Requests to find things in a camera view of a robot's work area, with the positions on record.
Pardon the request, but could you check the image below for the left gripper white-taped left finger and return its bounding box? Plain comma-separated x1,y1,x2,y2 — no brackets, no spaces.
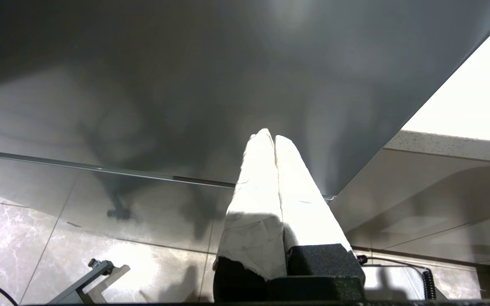
212,128,288,302

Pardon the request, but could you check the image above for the black coiled cable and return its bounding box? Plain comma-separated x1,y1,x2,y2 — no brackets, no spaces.
357,254,438,300

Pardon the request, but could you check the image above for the grey glossy cabinet door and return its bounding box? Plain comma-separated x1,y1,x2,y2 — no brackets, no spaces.
0,0,490,255

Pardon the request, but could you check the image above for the dark metal bracket bar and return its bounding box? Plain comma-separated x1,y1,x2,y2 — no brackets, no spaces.
47,258,131,305

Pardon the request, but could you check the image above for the beige base cabinet front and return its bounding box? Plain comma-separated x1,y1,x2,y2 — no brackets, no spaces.
329,147,490,266

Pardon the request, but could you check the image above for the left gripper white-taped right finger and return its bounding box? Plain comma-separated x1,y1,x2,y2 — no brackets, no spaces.
274,135,365,282

